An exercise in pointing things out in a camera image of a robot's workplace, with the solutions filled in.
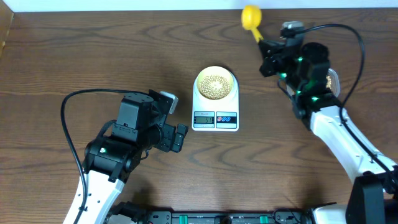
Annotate soybeans in container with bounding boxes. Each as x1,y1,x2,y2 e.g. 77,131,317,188
326,75,332,89

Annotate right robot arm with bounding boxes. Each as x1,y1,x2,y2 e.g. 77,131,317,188
258,38,397,223

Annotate clear plastic container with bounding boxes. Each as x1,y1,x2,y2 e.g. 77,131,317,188
327,68,341,97

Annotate soybeans in bowl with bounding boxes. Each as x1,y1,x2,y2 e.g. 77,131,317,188
198,75,231,100

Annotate pale yellow plastic bowl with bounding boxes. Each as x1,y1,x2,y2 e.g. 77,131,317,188
195,66,234,97

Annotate left black cable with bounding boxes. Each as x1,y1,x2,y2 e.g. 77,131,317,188
59,88,150,224

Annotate yellow plastic measuring scoop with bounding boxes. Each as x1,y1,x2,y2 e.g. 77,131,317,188
241,5,264,43

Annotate white digital kitchen scale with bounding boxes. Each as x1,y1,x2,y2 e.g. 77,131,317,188
192,74,239,132

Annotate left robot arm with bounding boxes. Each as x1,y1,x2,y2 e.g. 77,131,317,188
63,90,188,223

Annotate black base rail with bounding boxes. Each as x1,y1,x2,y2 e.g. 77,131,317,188
104,202,346,224

